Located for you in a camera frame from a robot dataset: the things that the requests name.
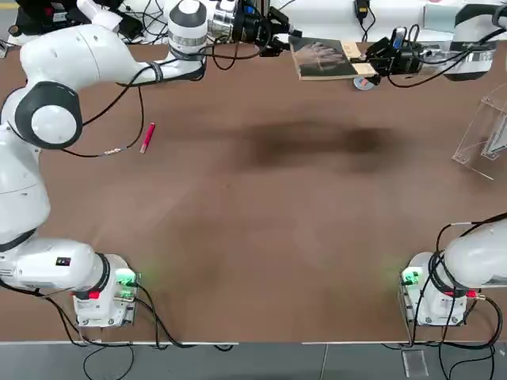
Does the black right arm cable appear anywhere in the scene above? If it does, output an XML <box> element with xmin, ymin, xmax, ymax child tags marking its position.
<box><xmin>386</xmin><ymin>23</ymin><xmax>507</xmax><ymax>88</ymax></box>

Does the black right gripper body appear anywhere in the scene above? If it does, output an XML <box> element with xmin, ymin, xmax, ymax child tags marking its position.
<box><xmin>379</xmin><ymin>38</ymin><xmax>425</xmax><ymax>77</ymax></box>

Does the black covered book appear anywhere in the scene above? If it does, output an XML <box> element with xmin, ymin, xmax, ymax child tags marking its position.
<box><xmin>288</xmin><ymin>36</ymin><xmax>376</xmax><ymax>83</ymax></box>

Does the black right base cable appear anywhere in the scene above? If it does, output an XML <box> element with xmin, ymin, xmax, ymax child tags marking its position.
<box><xmin>399</xmin><ymin>213</ymin><xmax>507</xmax><ymax>380</ymax></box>

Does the clear acrylic storage rack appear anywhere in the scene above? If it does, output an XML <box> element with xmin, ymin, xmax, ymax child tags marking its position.
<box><xmin>451</xmin><ymin>82</ymin><xmax>507</xmax><ymax>181</ymax></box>

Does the grey-green flat pad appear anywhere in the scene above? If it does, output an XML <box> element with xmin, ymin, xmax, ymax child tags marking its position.
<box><xmin>422</xmin><ymin>4</ymin><xmax>456</xmax><ymax>31</ymax></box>

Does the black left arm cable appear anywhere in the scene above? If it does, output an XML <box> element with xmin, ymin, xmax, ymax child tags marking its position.
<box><xmin>59</xmin><ymin>37</ymin><xmax>278</xmax><ymax>159</ymax></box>

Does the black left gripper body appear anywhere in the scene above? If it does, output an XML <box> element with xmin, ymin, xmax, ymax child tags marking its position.
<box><xmin>232</xmin><ymin>6</ymin><xmax>277</xmax><ymax>45</ymax></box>

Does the black device red label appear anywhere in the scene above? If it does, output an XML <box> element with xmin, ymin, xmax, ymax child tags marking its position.
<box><xmin>15</xmin><ymin>0</ymin><xmax>80</xmax><ymax>29</ymax></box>

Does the black base cable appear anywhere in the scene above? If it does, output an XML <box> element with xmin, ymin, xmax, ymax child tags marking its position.
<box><xmin>39</xmin><ymin>276</ymin><xmax>234</xmax><ymax>380</ymax></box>
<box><xmin>399</xmin><ymin>213</ymin><xmax>507</xmax><ymax>380</ymax></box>

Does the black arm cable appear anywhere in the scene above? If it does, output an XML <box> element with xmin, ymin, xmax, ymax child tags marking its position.
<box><xmin>386</xmin><ymin>23</ymin><xmax>507</xmax><ymax>88</ymax></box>
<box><xmin>59</xmin><ymin>37</ymin><xmax>278</xmax><ymax>159</ymax></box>

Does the black left base cable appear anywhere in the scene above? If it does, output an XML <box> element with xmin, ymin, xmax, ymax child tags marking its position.
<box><xmin>39</xmin><ymin>276</ymin><xmax>234</xmax><ymax>380</ymax></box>

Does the pink highlighter pen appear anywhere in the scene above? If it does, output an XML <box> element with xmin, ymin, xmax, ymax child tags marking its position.
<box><xmin>139</xmin><ymin>122</ymin><xmax>156</xmax><ymax>154</ymax></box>

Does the light blue pen cup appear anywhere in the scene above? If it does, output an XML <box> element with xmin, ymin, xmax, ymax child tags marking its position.
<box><xmin>352</xmin><ymin>74</ymin><xmax>376</xmax><ymax>93</ymax></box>

